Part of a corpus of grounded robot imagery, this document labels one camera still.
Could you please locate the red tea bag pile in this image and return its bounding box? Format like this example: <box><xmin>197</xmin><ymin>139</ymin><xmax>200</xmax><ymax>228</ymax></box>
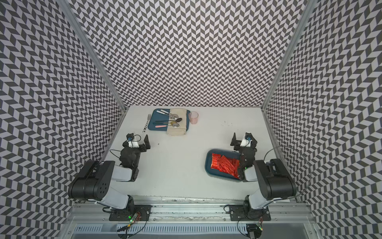
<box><xmin>210</xmin><ymin>153</ymin><xmax>240</xmax><ymax>179</ymax></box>

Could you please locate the aluminium front rail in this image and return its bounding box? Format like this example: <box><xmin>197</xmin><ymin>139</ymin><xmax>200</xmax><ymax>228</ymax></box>
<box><xmin>65</xmin><ymin>196</ymin><xmax>315</xmax><ymax>225</ymax></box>

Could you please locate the teal cutlery tray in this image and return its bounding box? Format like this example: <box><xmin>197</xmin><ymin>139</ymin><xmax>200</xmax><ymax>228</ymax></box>
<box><xmin>147</xmin><ymin>108</ymin><xmax>191</xmax><ymax>131</ymax></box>

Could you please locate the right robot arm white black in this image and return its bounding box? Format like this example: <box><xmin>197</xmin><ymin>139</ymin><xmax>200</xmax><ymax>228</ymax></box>
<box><xmin>230</xmin><ymin>133</ymin><xmax>297</xmax><ymax>213</ymax></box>

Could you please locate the patterned handle fork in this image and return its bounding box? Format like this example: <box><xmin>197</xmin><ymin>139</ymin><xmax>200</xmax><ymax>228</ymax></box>
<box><xmin>142</xmin><ymin>114</ymin><xmax>151</xmax><ymax>133</ymax></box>

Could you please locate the pink translucent cup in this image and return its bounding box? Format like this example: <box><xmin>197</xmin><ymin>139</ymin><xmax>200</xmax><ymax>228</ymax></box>
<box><xmin>189</xmin><ymin>112</ymin><xmax>199</xmax><ymax>124</ymax></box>

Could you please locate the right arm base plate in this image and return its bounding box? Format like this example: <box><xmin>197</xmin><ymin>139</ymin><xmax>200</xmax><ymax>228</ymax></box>
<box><xmin>224</xmin><ymin>205</ymin><xmax>271</xmax><ymax>222</ymax></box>

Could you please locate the teal storage box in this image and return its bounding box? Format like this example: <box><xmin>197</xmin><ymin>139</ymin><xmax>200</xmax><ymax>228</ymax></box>
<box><xmin>205</xmin><ymin>149</ymin><xmax>241</xmax><ymax>181</ymax></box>

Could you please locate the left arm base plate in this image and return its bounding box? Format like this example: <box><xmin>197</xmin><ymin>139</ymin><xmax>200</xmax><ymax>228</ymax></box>
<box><xmin>109</xmin><ymin>205</ymin><xmax>152</xmax><ymax>222</ymax></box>

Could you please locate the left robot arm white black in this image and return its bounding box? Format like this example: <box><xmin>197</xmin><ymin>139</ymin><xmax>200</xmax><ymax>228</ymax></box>
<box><xmin>68</xmin><ymin>133</ymin><xmax>151</xmax><ymax>214</ymax></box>

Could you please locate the pink handled spoon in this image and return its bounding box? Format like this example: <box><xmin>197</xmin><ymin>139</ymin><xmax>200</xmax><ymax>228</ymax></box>
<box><xmin>155</xmin><ymin>122</ymin><xmax>180</xmax><ymax>128</ymax></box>

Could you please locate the beige folded cloth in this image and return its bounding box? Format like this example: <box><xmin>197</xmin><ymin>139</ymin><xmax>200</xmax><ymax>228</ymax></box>
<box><xmin>167</xmin><ymin>108</ymin><xmax>187</xmax><ymax>136</ymax></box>

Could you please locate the black handled spoon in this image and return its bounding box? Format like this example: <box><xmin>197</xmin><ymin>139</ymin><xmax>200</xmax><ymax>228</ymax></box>
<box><xmin>154</xmin><ymin>118</ymin><xmax>183</xmax><ymax>124</ymax></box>

